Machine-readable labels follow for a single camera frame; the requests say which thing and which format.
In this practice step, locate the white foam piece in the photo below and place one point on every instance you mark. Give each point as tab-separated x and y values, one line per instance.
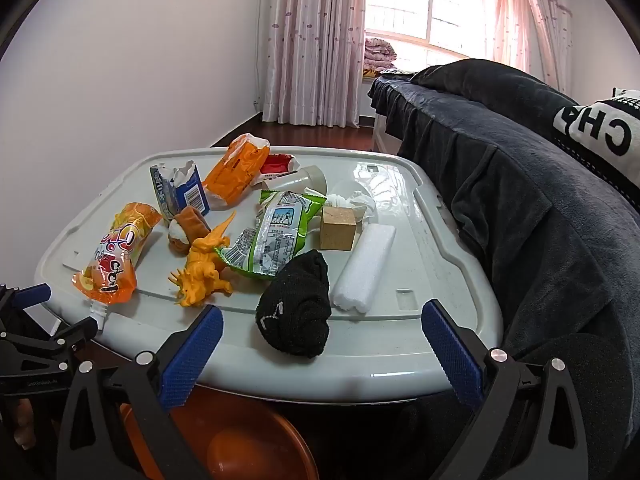
362	270

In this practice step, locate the brown plush toy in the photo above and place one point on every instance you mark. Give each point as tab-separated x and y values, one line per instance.
192	220

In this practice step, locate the grey plastic storage box lid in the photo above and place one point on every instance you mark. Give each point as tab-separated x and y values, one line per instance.
425	270

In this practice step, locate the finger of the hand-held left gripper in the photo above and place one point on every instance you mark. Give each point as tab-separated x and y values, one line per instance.
55	342
32	294

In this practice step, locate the blue white torn packet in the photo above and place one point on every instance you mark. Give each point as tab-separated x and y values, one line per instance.
190	195

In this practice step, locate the orange snack bag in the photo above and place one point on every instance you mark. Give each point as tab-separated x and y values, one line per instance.
235	170

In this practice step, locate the orange drink pouch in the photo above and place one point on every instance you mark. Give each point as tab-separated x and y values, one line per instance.
107	260

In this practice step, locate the window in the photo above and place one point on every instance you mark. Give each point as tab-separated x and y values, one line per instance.
450	5

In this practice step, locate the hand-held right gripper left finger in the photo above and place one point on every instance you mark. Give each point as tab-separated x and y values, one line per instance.
192	355

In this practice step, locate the green snack wrapper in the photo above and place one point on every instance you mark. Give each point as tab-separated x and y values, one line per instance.
275	230

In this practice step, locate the white knotted tissue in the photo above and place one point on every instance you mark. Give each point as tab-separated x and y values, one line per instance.
357	200

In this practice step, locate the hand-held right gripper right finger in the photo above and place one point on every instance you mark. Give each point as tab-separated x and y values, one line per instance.
452	355

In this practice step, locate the dark blanket covered sofa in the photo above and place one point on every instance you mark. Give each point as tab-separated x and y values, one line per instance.
525	210

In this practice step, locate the orange plastic basin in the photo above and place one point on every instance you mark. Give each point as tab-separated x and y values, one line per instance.
240	440

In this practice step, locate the person's left hand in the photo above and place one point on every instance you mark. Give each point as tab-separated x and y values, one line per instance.
21	425

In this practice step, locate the pink dotted curtain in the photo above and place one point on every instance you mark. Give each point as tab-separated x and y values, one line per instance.
310	35
510	25

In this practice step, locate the folded pink quilt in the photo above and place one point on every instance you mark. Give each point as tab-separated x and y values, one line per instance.
377	52

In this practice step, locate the black white printed cloth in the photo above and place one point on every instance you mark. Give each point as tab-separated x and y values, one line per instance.
600	130

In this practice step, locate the white bed frame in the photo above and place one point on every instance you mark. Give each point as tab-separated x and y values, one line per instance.
385	135

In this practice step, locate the yellow dinosaur toy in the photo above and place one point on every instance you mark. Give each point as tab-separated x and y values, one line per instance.
202	270

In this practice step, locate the wooden block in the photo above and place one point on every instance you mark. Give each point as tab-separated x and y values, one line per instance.
337	230

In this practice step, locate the red packet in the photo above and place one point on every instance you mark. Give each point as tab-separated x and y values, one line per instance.
275	165

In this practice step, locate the black sock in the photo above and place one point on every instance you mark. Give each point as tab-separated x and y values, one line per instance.
295	305

